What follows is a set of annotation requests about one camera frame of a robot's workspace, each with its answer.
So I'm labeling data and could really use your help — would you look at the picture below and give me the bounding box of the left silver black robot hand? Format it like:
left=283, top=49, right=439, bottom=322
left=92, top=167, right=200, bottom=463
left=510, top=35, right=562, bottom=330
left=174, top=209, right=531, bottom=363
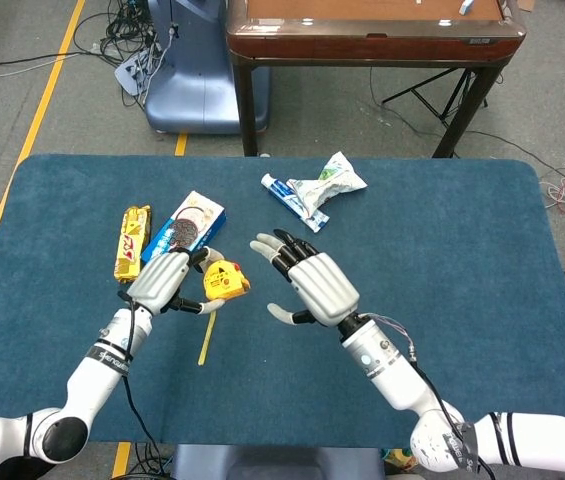
left=125, top=245, right=226, bottom=317

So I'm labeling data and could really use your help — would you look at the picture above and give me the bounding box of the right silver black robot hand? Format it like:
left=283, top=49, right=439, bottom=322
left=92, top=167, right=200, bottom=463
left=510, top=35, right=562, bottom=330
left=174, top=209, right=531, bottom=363
left=249, top=228, right=362, bottom=329

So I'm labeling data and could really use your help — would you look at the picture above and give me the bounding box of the yellow tape measure with strap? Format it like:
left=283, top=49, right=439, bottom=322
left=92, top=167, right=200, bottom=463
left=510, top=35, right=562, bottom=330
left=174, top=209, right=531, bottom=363
left=197, top=259, right=252, bottom=367

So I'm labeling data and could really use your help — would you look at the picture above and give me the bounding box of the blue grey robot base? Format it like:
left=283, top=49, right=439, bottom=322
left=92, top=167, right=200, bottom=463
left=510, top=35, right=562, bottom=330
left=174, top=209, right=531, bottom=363
left=144, top=0, right=271, bottom=136

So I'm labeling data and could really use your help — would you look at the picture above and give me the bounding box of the gold foil snack pack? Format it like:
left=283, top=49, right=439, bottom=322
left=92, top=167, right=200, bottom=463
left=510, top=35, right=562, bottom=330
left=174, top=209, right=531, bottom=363
left=113, top=204, right=153, bottom=285

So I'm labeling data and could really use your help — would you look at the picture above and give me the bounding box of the blue Oreo cookie box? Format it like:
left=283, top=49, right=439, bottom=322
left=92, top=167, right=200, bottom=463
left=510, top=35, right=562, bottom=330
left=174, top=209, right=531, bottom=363
left=140, top=190, right=227, bottom=264

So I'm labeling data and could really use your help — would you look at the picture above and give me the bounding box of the white crinkled snack bag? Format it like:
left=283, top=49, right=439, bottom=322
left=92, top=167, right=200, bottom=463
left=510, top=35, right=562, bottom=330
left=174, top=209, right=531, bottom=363
left=285, top=151, right=368, bottom=219

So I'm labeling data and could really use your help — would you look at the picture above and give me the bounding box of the white blue toothpaste tube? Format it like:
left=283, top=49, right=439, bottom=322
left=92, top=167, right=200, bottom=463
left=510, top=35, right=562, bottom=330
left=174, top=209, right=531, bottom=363
left=260, top=173, right=330, bottom=234

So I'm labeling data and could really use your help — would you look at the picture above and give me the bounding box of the blue table cloth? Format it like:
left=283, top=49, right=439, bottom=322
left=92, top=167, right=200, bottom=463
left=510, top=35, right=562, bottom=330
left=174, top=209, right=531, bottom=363
left=0, top=153, right=565, bottom=449

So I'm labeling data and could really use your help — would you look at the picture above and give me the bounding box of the blue grey robot torso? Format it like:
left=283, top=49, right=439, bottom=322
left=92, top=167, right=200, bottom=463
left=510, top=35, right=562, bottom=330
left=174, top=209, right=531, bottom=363
left=170, top=443, right=386, bottom=480

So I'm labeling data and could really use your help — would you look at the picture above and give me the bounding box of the white floor panel with plugs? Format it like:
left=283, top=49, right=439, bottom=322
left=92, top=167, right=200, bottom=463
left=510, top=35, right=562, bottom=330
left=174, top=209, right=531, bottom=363
left=114, top=49, right=157, bottom=97

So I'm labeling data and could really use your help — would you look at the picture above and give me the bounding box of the black tripod stand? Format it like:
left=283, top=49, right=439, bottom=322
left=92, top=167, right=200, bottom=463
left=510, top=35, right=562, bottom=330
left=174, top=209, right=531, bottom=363
left=380, top=67, right=489, bottom=131

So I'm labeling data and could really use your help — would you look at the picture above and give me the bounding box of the brown mahjong table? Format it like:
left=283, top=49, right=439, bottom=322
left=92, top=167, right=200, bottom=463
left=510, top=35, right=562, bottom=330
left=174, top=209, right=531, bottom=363
left=225, top=0, right=527, bottom=159

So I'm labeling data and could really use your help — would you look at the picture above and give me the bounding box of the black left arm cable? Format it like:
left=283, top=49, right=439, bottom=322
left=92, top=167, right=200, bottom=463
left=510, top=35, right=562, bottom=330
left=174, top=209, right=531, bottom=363
left=116, top=292, right=168, bottom=477

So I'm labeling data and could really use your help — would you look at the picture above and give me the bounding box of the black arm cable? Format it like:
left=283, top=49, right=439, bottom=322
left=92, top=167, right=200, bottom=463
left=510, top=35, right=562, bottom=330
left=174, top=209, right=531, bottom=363
left=116, top=292, right=168, bottom=477
left=361, top=312, right=491, bottom=476

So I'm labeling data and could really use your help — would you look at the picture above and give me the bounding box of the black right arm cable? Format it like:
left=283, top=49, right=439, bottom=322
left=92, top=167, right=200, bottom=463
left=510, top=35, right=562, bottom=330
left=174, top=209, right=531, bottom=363
left=361, top=312, right=491, bottom=476

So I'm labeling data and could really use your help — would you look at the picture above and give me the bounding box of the floor cable bundle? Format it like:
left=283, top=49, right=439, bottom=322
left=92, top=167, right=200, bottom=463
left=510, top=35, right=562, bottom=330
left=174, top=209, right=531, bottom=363
left=0, top=0, right=163, bottom=109

